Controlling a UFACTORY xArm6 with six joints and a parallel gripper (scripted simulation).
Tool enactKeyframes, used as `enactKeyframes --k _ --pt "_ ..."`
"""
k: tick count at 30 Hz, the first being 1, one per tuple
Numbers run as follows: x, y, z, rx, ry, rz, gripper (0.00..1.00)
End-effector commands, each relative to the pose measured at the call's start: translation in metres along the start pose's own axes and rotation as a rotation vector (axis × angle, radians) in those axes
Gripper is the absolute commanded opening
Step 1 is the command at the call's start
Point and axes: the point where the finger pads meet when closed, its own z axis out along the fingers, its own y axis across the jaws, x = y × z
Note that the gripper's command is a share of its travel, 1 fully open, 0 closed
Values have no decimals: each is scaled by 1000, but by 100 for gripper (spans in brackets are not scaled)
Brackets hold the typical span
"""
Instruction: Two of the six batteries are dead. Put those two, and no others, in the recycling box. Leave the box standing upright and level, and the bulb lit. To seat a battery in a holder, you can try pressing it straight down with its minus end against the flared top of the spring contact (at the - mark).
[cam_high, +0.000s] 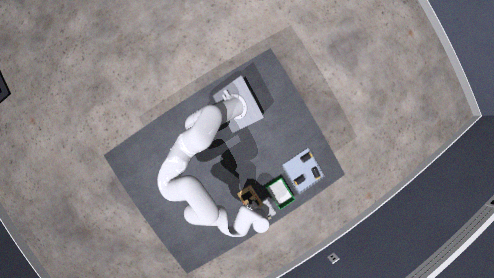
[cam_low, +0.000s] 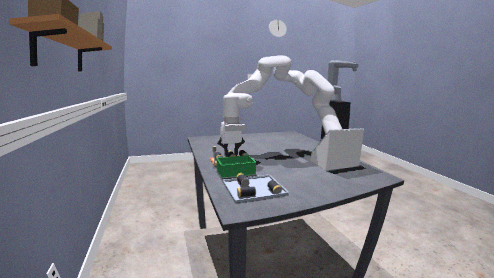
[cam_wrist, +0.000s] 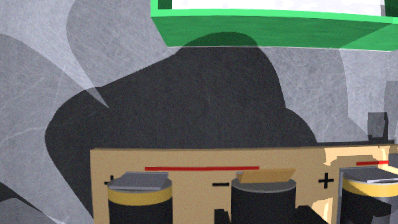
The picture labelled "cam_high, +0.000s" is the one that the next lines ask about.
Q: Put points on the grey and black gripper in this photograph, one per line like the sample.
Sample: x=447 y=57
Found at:
x=252 y=203

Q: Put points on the green open-top box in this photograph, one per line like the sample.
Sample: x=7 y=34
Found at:
x=280 y=194

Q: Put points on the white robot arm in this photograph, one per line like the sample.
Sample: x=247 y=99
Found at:
x=201 y=129

